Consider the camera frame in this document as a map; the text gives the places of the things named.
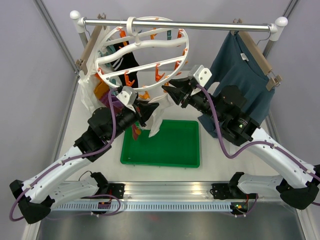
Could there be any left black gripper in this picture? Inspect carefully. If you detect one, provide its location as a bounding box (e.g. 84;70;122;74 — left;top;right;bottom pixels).
107;98;160;141

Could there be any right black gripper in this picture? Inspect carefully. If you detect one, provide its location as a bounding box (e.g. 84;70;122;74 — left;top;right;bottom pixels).
162;76;225;124

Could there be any maroon orange sock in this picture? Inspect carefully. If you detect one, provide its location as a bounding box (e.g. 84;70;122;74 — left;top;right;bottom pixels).
109;96;142;142

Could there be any white round clip hanger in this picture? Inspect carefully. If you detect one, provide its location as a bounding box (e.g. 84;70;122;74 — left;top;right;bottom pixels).
94;16;190;92

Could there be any purple orange sock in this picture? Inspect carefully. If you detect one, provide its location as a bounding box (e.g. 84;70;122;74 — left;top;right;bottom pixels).
93;81;110;100

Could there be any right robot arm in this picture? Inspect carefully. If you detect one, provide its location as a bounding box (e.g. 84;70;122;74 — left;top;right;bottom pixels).
162;78;320;210

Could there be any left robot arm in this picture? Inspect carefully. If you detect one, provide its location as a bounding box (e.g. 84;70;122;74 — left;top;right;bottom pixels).
9;99;160;224

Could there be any blue sweater on hanger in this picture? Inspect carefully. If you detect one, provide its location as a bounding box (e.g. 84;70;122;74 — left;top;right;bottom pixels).
204;33;275;124

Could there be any white garment on hanger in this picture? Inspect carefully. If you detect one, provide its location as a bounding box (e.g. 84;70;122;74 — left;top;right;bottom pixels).
78;27;111;114

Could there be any left beige wooden hanger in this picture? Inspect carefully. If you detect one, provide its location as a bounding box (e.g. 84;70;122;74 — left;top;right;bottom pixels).
73;12;108;75

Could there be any beige wooden hanger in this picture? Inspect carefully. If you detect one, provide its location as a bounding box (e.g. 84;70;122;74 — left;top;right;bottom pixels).
233;18;273;77
73;12;108;75

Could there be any right beige wooden hanger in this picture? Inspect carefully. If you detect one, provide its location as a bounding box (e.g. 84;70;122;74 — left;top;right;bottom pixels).
233;18;273;77

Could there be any green plastic tray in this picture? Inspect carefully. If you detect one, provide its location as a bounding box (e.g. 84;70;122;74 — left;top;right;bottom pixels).
120;119;200;168

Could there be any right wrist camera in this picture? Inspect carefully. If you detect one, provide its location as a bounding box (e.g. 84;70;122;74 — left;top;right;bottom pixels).
187;65;212;96

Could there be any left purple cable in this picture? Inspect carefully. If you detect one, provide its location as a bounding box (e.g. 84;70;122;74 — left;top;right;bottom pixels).
8;87;123;223

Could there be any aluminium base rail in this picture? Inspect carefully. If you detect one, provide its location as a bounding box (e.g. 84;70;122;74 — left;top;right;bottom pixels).
37;181;307;201

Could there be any silver clothes rail bar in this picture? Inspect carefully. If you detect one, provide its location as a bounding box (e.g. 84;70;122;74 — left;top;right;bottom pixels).
69;9;289;41

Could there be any white slotted cable duct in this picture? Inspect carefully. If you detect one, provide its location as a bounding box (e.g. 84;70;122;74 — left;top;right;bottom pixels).
55;200;232;212

